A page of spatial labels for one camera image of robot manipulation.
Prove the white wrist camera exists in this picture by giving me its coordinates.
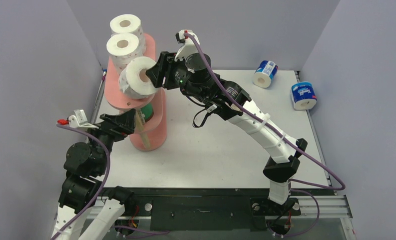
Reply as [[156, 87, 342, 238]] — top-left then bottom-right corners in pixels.
[[174, 29, 200, 62], [56, 109, 98, 130]]

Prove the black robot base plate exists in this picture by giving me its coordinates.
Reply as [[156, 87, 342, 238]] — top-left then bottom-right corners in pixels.
[[116, 187, 301, 232]]

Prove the green brown roll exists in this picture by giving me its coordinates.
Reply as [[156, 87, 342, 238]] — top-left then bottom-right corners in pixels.
[[136, 103, 154, 124]]

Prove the blue Tempo packaged roll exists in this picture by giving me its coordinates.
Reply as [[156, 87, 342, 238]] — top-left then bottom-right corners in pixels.
[[291, 81, 317, 111]]

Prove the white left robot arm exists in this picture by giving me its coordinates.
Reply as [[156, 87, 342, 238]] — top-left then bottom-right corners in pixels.
[[51, 109, 136, 240]]

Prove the blue white packaged roll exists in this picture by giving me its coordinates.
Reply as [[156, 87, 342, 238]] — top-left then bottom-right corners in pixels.
[[252, 60, 279, 89]]

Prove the pink three-tier wooden shelf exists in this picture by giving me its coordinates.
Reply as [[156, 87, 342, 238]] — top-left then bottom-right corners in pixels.
[[104, 33, 167, 151]]

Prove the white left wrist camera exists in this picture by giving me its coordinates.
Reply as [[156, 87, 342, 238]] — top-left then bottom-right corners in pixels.
[[56, 109, 98, 130]]

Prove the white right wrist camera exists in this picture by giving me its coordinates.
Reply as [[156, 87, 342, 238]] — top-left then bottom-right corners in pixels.
[[174, 29, 200, 62]]

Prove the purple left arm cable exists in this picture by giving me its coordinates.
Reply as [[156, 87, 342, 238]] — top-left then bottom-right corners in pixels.
[[50, 120, 170, 240]]

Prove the white dotted toilet roll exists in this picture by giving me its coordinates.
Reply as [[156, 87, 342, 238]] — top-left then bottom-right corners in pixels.
[[109, 14, 144, 38], [118, 56, 157, 100], [106, 33, 146, 74]]

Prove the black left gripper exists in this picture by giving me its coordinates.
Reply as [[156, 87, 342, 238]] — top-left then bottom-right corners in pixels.
[[81, 107, 136, 174]]

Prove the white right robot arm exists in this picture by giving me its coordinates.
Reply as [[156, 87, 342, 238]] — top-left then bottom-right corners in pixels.
[[145, 51, 308, 214]]

